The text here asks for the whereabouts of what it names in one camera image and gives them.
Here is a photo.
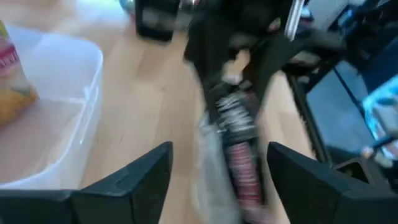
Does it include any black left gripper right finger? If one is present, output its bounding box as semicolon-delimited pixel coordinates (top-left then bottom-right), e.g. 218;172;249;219
267;141;351;224

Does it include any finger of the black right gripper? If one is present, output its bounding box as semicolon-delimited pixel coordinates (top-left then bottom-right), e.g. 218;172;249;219
248;34;308;100
185;27;231;94

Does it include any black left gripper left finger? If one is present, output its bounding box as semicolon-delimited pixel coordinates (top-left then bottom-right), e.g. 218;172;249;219
71;141;174;224

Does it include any black red fire noodle pack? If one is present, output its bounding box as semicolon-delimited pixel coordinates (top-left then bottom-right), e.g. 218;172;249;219
192;82;268;224

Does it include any frosted plastic bin with handles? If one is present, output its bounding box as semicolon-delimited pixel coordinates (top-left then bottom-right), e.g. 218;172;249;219
0;24;104;190

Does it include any green pink lime shrimp pack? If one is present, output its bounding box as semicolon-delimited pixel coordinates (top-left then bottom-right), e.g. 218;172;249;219
0;20;40;125

